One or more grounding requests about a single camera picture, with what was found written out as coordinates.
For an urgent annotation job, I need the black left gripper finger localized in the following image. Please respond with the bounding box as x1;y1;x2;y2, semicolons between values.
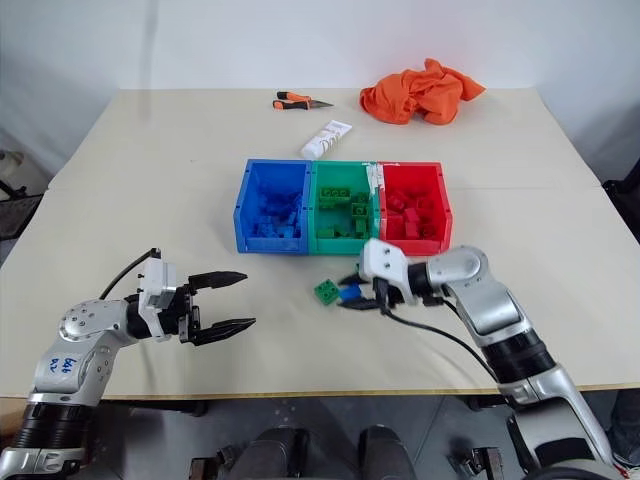
191;317;258;348
187;271;249;294

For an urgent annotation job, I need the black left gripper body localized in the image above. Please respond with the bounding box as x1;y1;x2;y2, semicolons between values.
171;281;204;346

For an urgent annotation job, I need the long green toy block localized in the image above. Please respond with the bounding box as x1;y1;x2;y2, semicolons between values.
319;185;353;211

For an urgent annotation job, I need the blue plastic bin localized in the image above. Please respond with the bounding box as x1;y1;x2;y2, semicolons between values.
233;158;314;256

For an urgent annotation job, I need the white plastic tube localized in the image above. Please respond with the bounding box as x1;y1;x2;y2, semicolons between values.
300;119;353;161

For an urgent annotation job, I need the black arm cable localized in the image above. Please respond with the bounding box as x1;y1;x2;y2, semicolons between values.
375;279;502;384
98;247;157;301

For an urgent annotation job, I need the black bag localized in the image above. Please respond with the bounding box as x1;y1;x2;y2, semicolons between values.
601;176;640;242

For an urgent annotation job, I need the green plastic bin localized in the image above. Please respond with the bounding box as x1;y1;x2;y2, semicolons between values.
304;160;382;256

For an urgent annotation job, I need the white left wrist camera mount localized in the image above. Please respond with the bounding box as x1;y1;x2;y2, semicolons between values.
136;252;179;344

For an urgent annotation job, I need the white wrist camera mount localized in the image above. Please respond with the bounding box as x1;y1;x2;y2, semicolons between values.
136;252;179;344
358;238;419;307

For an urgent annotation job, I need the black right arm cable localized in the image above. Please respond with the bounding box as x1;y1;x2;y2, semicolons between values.
375;279;502;384

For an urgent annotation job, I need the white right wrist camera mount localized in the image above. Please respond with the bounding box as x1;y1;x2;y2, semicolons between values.
358;238;419;307

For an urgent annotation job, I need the white tape strip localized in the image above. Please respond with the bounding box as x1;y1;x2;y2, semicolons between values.
361;160;402;202

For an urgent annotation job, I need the red plastic bin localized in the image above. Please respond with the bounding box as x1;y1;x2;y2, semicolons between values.
374;160;455;257

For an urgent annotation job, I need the person leg with shoe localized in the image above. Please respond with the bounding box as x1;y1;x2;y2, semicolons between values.
606;388;640;467

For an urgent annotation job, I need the orange crumpled cloth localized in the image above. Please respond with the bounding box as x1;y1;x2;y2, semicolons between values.
359;57;488;127

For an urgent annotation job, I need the black stand with grey cloth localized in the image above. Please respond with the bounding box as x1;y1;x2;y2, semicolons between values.
0;148;44;242

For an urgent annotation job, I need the dark rounded shape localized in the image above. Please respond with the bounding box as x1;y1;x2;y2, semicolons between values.
233;425;310;480
358;424;417;480

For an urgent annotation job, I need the black table foot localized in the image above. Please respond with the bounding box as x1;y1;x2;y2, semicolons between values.
466;396;507;412
101;399;210;419

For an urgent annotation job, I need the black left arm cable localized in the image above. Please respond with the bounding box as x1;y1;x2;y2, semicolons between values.
98;247;157;301

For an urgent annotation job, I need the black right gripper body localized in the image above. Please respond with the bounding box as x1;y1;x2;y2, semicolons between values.
370;277;408;316

